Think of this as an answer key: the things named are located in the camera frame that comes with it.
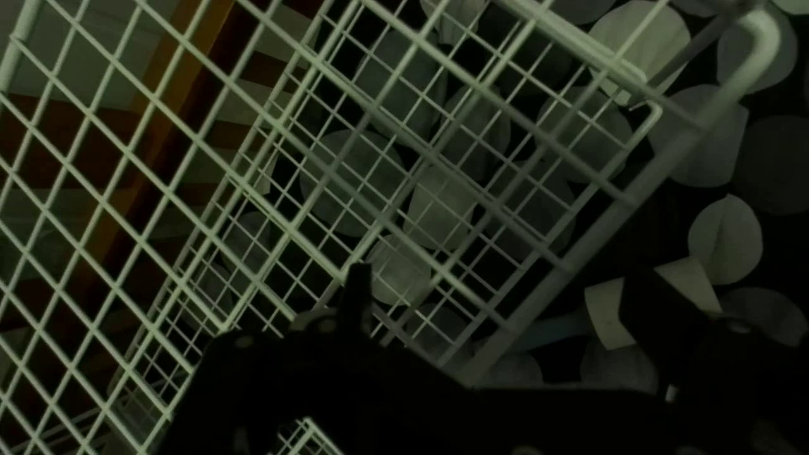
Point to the brown wooden bed frame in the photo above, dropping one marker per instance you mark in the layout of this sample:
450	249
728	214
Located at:
159	143

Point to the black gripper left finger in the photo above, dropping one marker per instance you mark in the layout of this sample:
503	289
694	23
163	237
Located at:
360	296

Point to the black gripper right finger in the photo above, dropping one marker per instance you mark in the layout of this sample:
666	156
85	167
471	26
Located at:
666	324

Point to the black pebble pattern bedspread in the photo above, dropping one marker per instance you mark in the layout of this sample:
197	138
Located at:
723	242

